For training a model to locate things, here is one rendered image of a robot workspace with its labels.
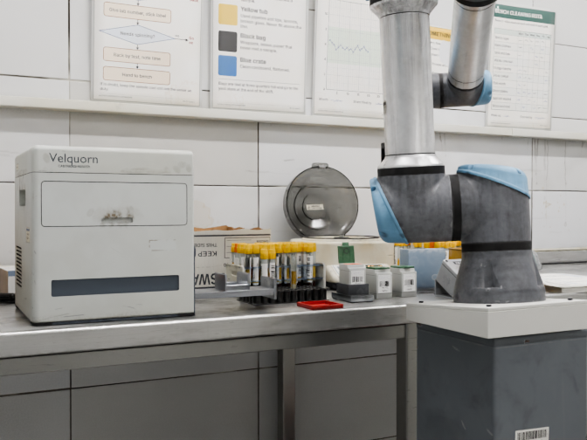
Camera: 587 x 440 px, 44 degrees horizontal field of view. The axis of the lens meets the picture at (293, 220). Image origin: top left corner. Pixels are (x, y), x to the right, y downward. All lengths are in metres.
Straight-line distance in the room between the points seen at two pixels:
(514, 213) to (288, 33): 1.11
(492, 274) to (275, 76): 1.09
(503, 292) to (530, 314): 0.06
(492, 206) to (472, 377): 0.28
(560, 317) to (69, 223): 0.81
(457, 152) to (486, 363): 1.37
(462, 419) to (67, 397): 1.09
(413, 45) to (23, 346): 0.80
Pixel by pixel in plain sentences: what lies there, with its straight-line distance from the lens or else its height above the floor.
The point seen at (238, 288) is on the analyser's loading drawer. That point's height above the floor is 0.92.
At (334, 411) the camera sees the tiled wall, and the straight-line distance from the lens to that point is 2.28.
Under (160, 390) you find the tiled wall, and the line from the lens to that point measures 2.04.
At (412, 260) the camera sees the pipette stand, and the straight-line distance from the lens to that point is 1.71.
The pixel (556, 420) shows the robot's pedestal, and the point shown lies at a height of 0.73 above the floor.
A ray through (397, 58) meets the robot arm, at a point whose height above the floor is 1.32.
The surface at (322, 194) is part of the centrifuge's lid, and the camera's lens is 2.12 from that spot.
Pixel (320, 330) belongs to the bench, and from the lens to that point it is 1.41.
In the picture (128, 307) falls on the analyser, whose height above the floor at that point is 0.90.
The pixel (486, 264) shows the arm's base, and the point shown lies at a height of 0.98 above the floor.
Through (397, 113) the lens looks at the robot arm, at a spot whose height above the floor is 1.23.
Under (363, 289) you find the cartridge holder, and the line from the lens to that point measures 1.55.
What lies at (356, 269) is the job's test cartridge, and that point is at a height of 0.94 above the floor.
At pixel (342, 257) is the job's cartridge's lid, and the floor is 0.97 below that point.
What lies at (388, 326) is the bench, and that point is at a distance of 1.53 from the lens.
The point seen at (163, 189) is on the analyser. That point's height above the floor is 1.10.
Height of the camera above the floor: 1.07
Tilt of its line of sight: 1 degrees down
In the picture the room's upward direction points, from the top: straight up
